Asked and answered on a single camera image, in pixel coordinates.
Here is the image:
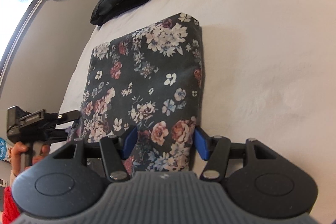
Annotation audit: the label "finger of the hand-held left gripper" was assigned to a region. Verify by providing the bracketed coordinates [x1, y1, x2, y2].
[48, 124, 73, 141]
[56, 109, 81, 124]

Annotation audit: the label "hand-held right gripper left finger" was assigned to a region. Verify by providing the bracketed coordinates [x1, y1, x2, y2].
[51, 126, 139, 183]

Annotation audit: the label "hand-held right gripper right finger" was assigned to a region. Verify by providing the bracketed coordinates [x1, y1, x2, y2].
[194, 126, 282, 183]

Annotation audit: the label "floral print pants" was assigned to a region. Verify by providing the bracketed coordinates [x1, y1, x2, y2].
[67, 13, 204, 178]

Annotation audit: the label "person's left forearm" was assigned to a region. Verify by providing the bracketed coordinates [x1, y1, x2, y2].
[0, 168, 22, 224]

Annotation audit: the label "person's left hand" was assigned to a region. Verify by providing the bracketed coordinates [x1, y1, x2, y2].
[12, 142, 50, 177]

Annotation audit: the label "blue and white packet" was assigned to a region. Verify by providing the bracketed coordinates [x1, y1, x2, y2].
[0, 137, 13, 162]

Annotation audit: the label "white bed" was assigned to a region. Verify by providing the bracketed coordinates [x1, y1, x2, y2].
[50, 0, 336, 214]

